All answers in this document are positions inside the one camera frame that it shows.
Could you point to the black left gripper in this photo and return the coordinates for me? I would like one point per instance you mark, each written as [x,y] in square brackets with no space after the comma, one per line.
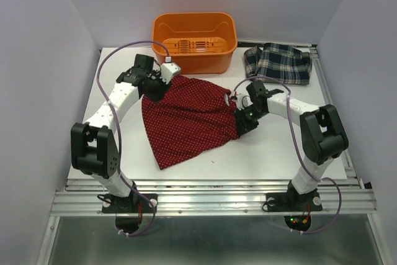
[159,96]

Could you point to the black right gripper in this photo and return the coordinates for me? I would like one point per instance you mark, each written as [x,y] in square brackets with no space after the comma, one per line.
[244,126]

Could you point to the red polka dot skirt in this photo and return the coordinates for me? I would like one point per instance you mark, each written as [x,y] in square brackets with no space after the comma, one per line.
[195,116]

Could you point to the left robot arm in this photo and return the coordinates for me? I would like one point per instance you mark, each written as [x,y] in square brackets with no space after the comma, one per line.
[94,151]

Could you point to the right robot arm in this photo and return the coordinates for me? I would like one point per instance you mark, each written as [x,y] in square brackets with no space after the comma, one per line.
[323,139]

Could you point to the orange plastic basket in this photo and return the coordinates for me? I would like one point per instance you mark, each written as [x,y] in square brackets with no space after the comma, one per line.
[199,42]

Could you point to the navy plaid skirt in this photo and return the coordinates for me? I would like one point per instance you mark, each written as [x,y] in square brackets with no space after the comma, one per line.
[275,62]

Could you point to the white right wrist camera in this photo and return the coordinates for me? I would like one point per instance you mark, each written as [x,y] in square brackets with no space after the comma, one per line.
[241,100]

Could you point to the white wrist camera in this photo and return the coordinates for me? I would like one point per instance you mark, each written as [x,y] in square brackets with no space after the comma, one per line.
[168,71]
[241,100]

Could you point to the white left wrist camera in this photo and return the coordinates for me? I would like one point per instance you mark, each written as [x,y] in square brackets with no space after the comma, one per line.
[168,71]

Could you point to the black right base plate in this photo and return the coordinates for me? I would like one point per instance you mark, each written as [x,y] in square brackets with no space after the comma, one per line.
[286,202]

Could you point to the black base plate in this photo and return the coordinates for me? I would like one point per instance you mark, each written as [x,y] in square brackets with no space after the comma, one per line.
[123,205]
[286,202]

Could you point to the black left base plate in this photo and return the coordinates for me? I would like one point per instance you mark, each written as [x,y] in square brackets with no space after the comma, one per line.
[123,205]

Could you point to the aluminium rail frame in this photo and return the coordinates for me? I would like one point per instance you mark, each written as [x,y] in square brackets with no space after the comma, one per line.
[210,209]

